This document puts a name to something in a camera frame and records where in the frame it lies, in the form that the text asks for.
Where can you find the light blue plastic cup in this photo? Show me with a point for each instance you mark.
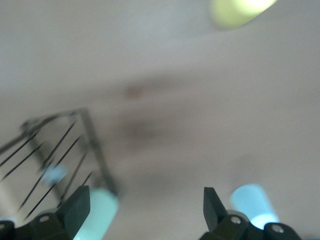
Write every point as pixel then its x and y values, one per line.
pixel 252 200

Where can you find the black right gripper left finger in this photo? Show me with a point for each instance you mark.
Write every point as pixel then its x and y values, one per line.
pixel 75 210

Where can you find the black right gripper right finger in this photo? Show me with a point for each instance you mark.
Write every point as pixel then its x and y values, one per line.
pixel 212 212

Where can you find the mint green plastic cup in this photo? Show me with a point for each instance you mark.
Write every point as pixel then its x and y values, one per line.
pixel 100 212

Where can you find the brown table cover sheet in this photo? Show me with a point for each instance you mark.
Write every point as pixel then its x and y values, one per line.
pixel 175 62

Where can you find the yellow plastic cup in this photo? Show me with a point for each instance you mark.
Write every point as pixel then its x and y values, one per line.
pixel 232 12

